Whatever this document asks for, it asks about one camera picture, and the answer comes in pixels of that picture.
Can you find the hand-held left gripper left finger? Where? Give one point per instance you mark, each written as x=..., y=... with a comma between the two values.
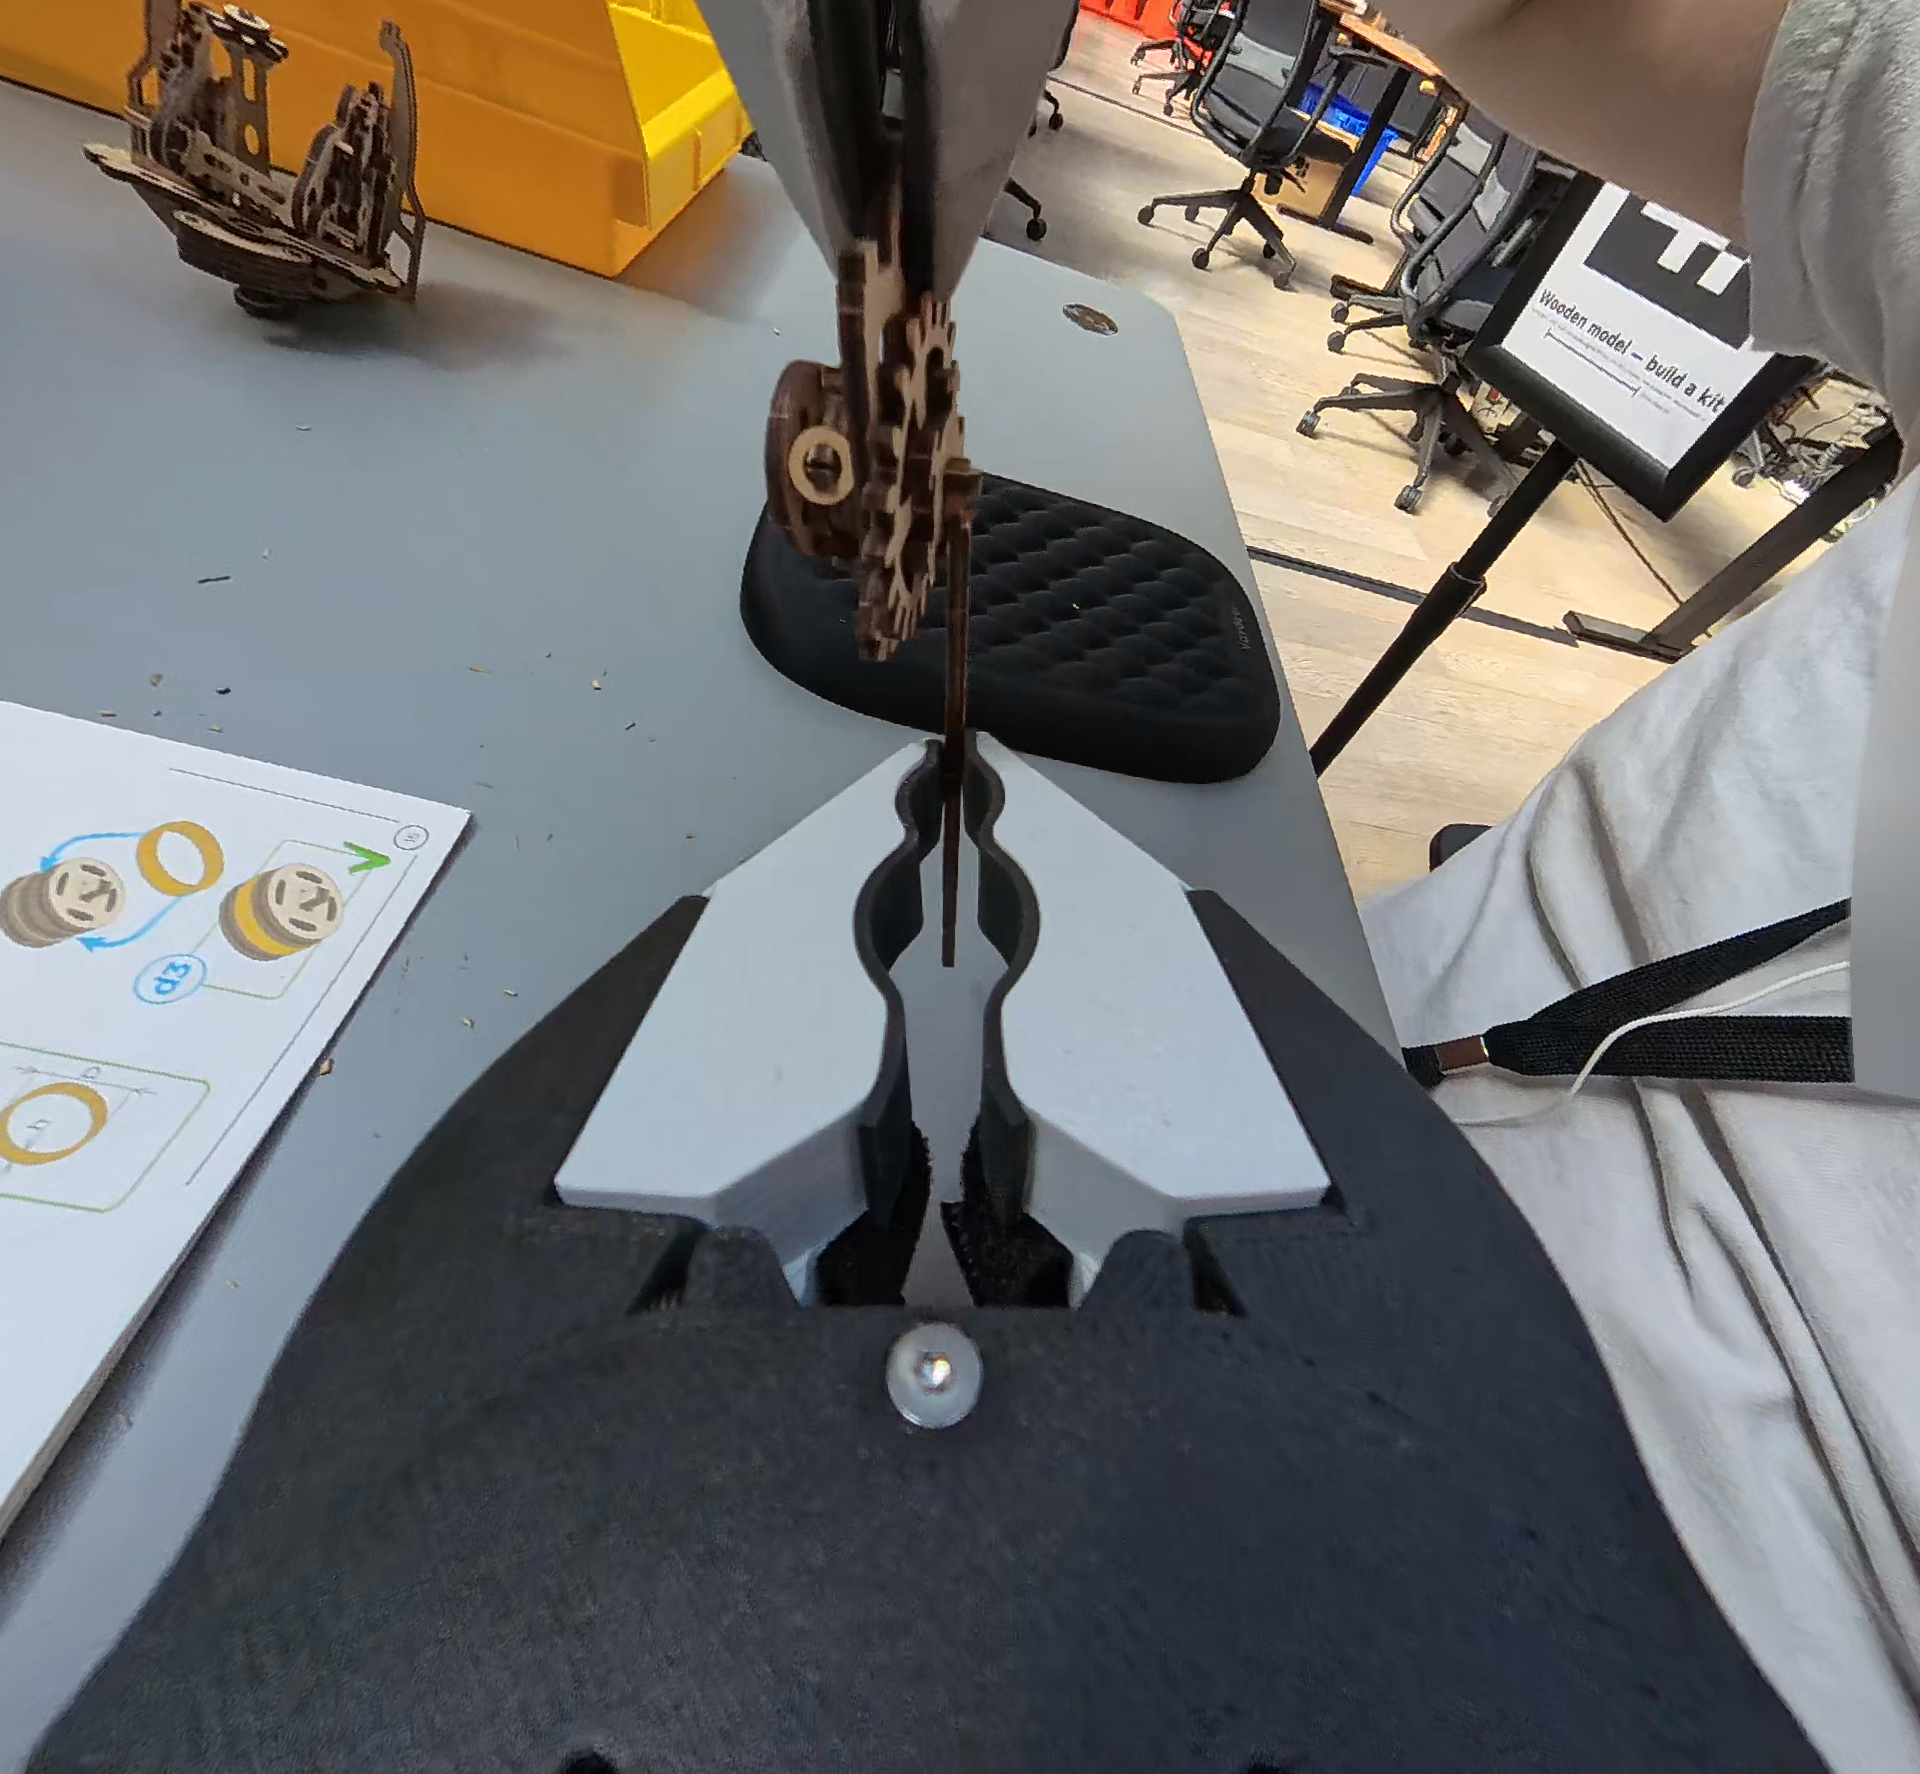
x=750, y=1055

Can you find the thin wooden stick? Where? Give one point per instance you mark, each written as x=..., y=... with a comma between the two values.
x=956, y=693

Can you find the operator in white shirt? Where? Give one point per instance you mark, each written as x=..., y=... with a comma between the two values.
x=1651, y=1354

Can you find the printed instruction booklet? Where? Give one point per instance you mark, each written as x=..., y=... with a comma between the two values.
x=91, y=1294

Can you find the yellow plastic storage bin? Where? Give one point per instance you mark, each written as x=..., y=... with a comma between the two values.
x=526, y=34

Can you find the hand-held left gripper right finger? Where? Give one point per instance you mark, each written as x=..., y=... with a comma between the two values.
x=1139, y=1055

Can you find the black desk leg frame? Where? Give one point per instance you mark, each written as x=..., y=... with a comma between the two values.
x=1770, y=558

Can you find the wooden gear assembly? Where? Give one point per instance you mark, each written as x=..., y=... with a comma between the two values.
x=885, y=454

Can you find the black quilted wrist rest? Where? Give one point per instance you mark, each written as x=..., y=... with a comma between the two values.
x=1110, y=635

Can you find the round desk grommet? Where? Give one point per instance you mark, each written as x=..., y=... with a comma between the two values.
x=1091, y=320

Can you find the black framed sign stand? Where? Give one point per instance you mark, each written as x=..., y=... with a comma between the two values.
x=1619, y=350

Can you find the partly built wooden model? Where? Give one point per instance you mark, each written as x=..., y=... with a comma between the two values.
x=255, y=198

